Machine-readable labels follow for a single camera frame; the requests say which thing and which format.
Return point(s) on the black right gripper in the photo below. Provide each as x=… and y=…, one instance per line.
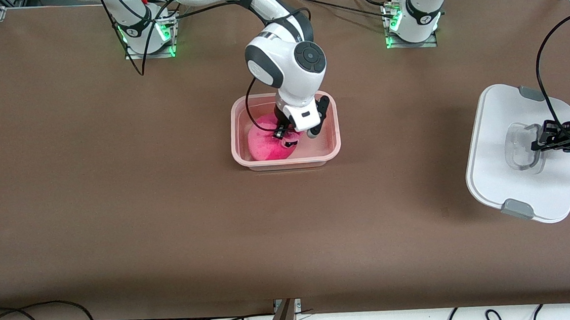
x=281, y=116

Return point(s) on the pink plush toy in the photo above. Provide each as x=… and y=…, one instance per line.
x=264, y=146

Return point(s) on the grey lid latch clip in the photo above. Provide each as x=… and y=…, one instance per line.
x=517, y=209
x=531, y=93

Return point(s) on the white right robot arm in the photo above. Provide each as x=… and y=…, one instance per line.
x=290, y=80

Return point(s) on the pink translucent storage box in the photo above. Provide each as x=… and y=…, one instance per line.
x=324, y=150

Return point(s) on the brown table mat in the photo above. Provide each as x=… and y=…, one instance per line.
x=118, y=190

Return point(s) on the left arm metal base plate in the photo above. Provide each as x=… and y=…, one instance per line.
x=429, y=43

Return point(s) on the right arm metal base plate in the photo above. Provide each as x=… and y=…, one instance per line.
x=135, y=54

